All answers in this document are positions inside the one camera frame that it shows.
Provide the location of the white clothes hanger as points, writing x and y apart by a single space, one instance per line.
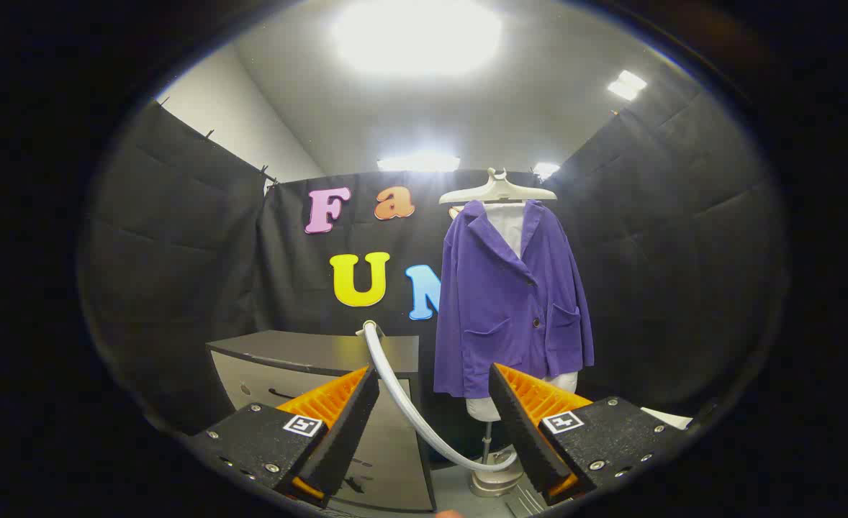
496 191

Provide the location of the mannequin stand base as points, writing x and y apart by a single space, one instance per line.
492 478

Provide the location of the large round ceiling light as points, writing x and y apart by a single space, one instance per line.
417 36

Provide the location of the white mannequin torso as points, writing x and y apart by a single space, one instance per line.
510 223

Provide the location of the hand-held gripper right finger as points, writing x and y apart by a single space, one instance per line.
521 424

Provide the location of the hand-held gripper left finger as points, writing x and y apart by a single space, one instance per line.
348 424

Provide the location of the black backdrop cloth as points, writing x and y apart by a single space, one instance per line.
179 273

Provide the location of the white floor sheet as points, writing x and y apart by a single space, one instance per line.
667 418

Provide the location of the grey cabinet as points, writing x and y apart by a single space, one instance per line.
309 352

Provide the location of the ceiling light panel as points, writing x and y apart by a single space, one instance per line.
545 170
418 162
626 85

